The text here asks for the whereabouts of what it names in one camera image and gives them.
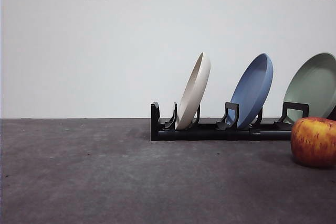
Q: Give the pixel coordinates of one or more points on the cream yellow round plate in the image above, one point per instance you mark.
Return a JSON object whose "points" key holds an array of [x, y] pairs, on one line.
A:
{"points": [[193, 93]]}

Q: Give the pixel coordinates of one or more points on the red yellow apple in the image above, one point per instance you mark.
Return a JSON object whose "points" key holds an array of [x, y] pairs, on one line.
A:
{"points": [[315, 142]]}

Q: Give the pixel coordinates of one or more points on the black plate rack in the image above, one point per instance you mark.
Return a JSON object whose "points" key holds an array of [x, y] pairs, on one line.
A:
{"points": [[204, 133]]}

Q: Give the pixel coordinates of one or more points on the blue round plate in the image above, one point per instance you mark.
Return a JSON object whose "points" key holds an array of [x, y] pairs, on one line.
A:
{"points": [[252, 90]]}

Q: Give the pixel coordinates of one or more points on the green round plate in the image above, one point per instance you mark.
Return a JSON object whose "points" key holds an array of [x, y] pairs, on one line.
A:
{"points": [[312, 87]]}

